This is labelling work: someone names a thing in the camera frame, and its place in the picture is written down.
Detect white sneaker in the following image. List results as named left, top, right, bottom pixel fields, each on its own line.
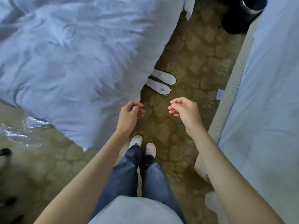
left=145, top=143, right=157, bottom=158
left=129, top=135, right=143, bottom=148

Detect person's left forearm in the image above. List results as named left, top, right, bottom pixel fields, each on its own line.
left=34, top=129, right=133, bottom=224

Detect person's right hand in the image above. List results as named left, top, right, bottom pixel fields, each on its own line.
left=168, top=97, right=204, bottom=135

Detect white bed sheet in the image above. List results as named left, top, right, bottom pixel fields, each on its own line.
left=217, top=0, right=299, bottom=224

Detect white right sneaker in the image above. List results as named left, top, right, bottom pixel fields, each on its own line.
left=145, top=143, right=157, bottom=158

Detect person's left hand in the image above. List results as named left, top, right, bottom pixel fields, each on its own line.
left=116, top=102, right=145, bottom=136

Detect blue jeans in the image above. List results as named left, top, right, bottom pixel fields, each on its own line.
left=90, top=145, right=187, bottom=224

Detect white left sneaker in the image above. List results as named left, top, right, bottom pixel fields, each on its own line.
left=129, top=135, right=143, bottom=148

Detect light grey shirt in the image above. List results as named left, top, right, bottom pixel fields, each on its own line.
left=88, top=196, right=182, bottom=224

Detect clear plastic bag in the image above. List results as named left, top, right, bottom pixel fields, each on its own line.
left=0, top=116, right=55, bottom=148

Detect black waste bin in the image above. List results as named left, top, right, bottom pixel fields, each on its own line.
left=221, top=0, right=268, bottom=35

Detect white crumpled cloth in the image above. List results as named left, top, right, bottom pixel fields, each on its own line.
left=205, top=191, right=231, bottom=224

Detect beige striped mattress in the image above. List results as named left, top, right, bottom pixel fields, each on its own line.
left=194, top=20, right=255, bottom=184

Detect white crumpled duvet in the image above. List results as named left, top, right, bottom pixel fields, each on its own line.
left=0, top=0, right=196, bottom=152

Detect white slipper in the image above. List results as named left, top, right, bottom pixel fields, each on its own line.
left=145, top=78, right=172, bottom=96
left=150, top=69, right=177, bottom=86

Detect person's right forearm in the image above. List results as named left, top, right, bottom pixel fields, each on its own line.
left=186, top=124, right=285, bottom=224

